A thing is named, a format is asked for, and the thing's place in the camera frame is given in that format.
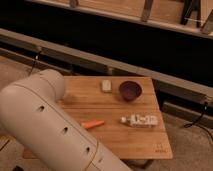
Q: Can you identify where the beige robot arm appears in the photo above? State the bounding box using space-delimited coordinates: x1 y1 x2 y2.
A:
0 69 132 171

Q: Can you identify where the dark purple bowl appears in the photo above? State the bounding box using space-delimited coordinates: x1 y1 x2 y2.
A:
119 81 142 102

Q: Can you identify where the orange toy carrot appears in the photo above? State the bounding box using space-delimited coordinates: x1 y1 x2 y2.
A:
80 120 105 129

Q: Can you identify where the black cable left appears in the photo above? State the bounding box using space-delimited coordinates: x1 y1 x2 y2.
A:
28 47 43 77

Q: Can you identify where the black cable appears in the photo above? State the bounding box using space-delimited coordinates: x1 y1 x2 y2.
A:
28 47 43 77
183 100 213 139

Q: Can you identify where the black cable right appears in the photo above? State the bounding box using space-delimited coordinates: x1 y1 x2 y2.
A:
183 100 213 139

